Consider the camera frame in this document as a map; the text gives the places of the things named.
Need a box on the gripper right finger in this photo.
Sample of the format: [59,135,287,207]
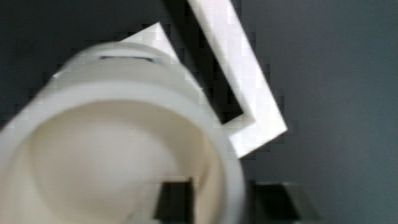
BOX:
[253,182,324,224]

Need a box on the white right fence rail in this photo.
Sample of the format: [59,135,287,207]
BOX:
[224,115,288,157]

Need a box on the white front fence rail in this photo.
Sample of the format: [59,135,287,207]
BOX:
[189,0,287,135]

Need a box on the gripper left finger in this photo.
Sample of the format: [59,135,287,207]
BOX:
[153,179,196,224]

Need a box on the white fence rail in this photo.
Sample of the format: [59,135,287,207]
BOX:
[189,0,287,135]
[224,115,288,157]

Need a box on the white lamp shade cone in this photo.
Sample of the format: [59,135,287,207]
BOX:
[0,42,246,224]

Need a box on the white lamp base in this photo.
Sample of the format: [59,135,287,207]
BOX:
[123,23,178,58]

